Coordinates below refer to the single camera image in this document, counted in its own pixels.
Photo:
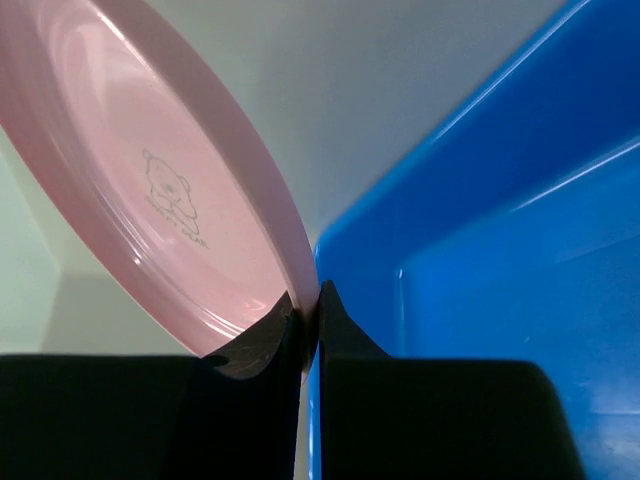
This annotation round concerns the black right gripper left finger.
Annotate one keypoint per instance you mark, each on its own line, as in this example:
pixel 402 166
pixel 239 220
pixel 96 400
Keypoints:
pixel 232 414

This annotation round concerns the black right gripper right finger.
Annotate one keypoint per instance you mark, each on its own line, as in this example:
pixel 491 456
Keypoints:
pixel 383 417

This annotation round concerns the pink plastic plate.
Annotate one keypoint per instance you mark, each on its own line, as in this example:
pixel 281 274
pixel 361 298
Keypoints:
pixel 155 166

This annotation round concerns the blue plastic bin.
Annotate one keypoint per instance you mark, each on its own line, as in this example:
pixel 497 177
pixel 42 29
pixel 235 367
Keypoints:
pixel 512 231

